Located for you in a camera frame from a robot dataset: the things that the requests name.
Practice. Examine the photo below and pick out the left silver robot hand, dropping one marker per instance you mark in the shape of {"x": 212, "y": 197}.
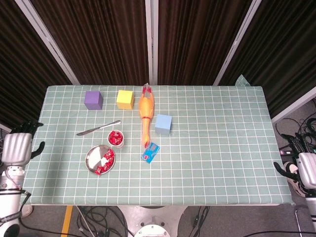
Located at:
{"x": 17, "y": 148}

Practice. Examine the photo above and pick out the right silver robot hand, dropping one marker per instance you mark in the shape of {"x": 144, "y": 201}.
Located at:
{"x": 309, "y": 170}

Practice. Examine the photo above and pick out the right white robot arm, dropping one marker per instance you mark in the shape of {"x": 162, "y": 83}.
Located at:
{"x": 311, "y": 212}

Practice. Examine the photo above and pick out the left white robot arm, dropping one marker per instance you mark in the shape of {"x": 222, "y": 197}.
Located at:
{"x": 10, "y": 205}

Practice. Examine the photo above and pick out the round metal plate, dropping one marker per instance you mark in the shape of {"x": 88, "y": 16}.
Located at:
{"x": 92, "y": 160}

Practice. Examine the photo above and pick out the white paper cup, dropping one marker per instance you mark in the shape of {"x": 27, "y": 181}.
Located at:
{"x": 119, "y": 146}

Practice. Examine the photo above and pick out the white sneaker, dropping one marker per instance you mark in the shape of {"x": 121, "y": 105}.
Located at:
{"x": 27, "y": 211}
{"x": 292, "y": 168}
{"x": 300, "y": 190}

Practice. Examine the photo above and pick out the black device pink label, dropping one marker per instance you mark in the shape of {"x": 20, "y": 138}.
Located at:
{"x": 287, "y": 152}

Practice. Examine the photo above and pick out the grey metal stand leg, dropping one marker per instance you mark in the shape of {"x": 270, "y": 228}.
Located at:
{"x": 298, "y": 222}

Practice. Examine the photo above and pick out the dark brown partition panel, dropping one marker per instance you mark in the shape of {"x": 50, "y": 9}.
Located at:
{"x": 197, "y": 37}
{"x": 284, "y": 49}
{"x": 19, "y": 74}
{"x": 98, "y": 37}

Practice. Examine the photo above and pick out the silver table knife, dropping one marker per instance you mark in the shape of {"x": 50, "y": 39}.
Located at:
{"x": 98, "y": 128}

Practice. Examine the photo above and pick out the yellow floor tape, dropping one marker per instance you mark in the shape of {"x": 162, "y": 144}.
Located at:
{"x": 66, "y": 222}

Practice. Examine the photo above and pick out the purple foam cube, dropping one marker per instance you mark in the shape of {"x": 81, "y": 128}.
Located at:
{"x": 93, "y": 100}

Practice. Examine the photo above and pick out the green checked tablecloth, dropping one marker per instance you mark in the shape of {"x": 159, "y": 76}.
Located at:
{"x": 209, "y": 160}

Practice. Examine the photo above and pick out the yellow foam cube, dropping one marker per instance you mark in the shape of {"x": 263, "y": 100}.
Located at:
{"x": 124, "y": 97}

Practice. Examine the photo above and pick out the blue snack packet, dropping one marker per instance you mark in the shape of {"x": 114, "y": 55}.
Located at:
{"x": 150, "y": 153}

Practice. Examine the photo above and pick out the orange rubber chicken toy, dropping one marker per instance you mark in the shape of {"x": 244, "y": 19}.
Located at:
{"x": 146, "y": 106}

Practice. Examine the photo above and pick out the light blue foam cube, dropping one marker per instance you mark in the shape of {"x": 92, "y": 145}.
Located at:
{"x": 163, "y": 123}

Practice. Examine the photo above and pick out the white partition base rail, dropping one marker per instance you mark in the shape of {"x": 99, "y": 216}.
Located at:
{"x": 293, "y": 107}
{"x": 5, "y": 126}

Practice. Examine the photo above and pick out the white partition frame post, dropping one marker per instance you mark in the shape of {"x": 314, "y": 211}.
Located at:
{"x": 151, "y": 37}
{"x": 238, "y": 39}
{"x": 47, "y": 39}

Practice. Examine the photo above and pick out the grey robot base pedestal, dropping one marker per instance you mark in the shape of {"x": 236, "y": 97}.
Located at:
{"x": 153, "y": 214}

